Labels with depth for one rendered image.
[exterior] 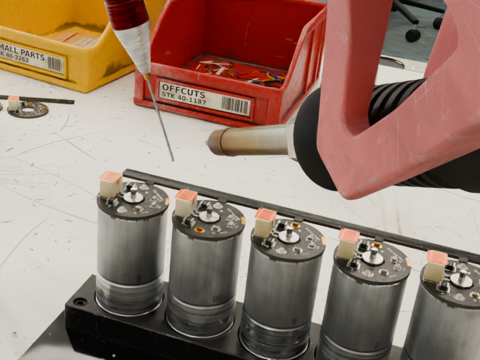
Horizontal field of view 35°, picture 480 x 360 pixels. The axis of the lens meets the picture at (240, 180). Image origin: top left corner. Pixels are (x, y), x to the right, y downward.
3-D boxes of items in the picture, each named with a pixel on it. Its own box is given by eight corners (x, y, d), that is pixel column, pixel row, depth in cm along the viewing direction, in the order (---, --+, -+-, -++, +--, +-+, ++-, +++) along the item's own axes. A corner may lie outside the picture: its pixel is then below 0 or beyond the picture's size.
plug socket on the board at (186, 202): (195, 221, 26) (196, 203, 25) (171, 215, 26) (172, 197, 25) (203, 210, 26) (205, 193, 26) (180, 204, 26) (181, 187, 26)
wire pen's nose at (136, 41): (129, 70, 23) (114, 22, 22) (164, 61, 23) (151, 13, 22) (126, 83, 22) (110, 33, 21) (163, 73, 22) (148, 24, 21)
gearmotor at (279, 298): (295, 388, 26) (316, 263, 24) (227, 368, 27) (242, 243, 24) (311, 346, 28) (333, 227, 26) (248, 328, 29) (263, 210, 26)
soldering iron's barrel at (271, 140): (198, 171, 23) (313, 175, 17) (193, 118, 23) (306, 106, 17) (241, 165, 23) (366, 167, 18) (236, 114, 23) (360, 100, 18)
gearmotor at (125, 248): (144, 343, 27) (151, 220, 25) (83, 324, 28) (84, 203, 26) (171, 306, 30) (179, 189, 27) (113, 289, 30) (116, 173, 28)
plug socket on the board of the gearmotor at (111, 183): (118, 201, 26) (119, 184, 26) (96, 196, 26) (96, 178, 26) (129, 191, 27) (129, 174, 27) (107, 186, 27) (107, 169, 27)
